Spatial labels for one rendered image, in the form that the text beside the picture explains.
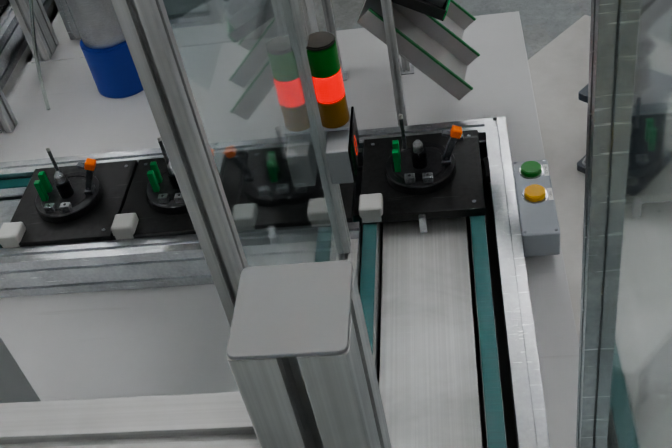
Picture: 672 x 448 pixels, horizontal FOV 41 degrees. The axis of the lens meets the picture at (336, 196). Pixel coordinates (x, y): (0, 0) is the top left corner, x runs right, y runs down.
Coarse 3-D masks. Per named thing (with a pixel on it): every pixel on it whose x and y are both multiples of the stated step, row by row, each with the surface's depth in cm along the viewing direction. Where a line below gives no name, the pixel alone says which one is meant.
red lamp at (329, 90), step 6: (312, 78) 141; (318, 78) 140; (324, 78) 140; (330, 78) 140; (336, 78) 141; (342, 78) 143; (318, 84) 141; (324, 84) 141; (330, 84) 141; (336, 84) 142; (342, 84) 143; (318, 90) 142; (324, 90) 142; (330, 90) 142; (336, 90) 142; (342, 90) 143; (318, 96) 143; (324, 96) 142; (330, 96) 142; (336, 96) 143; (342, 96) 144; (324, 102) 143; (330, 102) 143
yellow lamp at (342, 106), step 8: (344, 96) 145; (320, 104) 144; (328, 104) 144; (336, 104) 144; (344, 104) 145; (320, 112) 146; (328, 112) 145; (336, 112) 145; (344, 112) 146; (328, 120) 146; (336, 120) 146; (344, 120) 146
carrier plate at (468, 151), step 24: (384, 144) 188; (408, 144) 187; (456, 144) 184; (384, 168) 182; (456, 168) 179; (480, 168) 178; (384, 192) 177; (456, 192) 174; (480, 192) 173; (384, 216) 172; (408, 216) 172; (432, 216) 172; (456, 216) 171
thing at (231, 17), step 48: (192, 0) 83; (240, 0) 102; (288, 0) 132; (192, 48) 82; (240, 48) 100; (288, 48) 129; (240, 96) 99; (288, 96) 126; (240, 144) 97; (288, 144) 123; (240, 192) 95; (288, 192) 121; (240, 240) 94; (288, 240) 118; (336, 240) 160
